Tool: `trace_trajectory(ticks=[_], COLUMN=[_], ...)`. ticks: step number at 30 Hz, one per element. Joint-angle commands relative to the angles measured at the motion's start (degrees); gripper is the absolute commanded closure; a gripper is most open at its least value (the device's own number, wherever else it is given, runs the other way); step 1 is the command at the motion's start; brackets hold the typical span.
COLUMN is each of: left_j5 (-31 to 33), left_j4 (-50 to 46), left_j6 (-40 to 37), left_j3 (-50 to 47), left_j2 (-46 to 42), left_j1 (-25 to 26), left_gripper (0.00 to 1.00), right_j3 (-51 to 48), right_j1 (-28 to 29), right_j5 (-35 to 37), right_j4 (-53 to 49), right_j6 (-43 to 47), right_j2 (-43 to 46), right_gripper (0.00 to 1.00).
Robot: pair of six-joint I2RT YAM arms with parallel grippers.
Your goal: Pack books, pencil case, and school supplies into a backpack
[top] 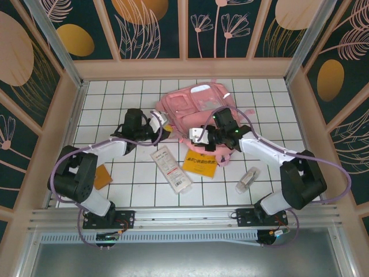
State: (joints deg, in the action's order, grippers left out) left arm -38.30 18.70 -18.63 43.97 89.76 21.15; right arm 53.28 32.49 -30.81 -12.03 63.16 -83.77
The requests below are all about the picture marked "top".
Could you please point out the yellow picture book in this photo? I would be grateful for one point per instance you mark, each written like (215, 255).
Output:
(199, 168)

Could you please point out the pink backpack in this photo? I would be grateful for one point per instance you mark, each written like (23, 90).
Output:
(184, 104)

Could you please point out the clear plastic stationery pack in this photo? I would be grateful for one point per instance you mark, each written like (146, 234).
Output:
(171, 170)

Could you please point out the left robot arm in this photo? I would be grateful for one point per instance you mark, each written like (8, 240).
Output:
(78, 179)

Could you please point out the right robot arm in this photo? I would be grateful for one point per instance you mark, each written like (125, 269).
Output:
(302, 184)

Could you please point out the small clear plastic box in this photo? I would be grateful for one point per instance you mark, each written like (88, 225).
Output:
(248, 180)

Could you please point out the orange card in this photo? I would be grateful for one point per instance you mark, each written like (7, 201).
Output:
(102, 179)

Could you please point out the grey metal sheet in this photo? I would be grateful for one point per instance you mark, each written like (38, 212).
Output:
(184, 259)

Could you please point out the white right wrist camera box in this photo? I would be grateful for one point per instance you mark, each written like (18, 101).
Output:
(197, 134)

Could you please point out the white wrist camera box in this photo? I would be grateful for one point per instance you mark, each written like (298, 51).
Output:
(197, 134)
(158, 121)

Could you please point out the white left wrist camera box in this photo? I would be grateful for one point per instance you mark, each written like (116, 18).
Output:
(158, 121)

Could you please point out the aluminium mounting rail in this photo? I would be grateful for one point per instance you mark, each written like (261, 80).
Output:
(184, 216)

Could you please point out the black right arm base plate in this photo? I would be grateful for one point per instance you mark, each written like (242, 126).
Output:
(245, 217)

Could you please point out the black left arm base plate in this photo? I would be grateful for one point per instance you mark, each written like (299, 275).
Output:
(124, 219)

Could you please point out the aluminium frame post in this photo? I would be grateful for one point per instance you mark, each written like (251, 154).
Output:
(54, 40)
(310, 39)

